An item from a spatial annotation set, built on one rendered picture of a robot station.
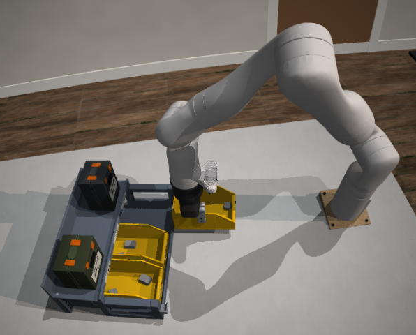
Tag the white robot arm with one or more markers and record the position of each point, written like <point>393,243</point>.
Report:
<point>306,74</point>

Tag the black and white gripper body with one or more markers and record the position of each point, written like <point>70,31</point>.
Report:
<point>188,188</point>

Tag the blue-grey shelf rack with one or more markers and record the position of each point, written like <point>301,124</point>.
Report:
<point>103,225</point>

